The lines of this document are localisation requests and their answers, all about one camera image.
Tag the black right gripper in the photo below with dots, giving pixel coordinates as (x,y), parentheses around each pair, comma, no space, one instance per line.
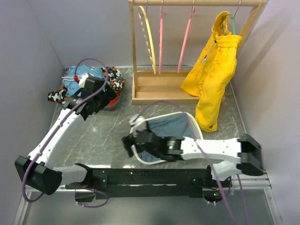
(129,140)

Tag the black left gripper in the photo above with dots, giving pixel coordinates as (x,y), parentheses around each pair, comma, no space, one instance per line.
(108,95)

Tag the light blue shorts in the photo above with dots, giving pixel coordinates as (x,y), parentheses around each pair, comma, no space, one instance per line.
(71,85)

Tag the pink hanger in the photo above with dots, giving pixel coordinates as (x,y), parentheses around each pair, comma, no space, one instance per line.
(161,40)
(185,39)

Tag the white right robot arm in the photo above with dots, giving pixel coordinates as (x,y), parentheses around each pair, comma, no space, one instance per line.
(236,155)

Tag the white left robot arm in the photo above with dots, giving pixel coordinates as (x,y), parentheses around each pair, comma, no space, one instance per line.
(37,169)

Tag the orange black patterned shorts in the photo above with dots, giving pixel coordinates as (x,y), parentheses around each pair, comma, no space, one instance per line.
(115,80)

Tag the yellow hanger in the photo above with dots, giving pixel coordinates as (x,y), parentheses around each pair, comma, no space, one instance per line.
(146,29)

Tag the yellow shorts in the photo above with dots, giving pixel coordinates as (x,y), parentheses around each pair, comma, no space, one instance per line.
(212,72)

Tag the grey bin with red cloth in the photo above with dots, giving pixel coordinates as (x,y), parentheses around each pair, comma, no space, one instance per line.
(114,103)

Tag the grey-blue cloth in basket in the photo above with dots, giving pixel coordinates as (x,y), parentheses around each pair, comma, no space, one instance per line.
(174,125)

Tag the wooden clothes rack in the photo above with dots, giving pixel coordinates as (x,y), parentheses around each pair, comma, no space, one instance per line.
(148,87)

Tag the white perforated laundry basket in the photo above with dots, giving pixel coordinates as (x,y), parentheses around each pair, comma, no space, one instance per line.
(196,131)

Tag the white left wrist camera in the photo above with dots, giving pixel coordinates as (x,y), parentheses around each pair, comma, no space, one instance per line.
(83,78)

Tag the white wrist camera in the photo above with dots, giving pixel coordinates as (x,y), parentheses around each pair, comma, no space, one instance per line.
(83,78)
(138,123)

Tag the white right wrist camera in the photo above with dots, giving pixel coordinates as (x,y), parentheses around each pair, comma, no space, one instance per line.
(138,123)

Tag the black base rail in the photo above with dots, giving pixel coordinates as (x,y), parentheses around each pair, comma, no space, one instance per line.
(148,182)

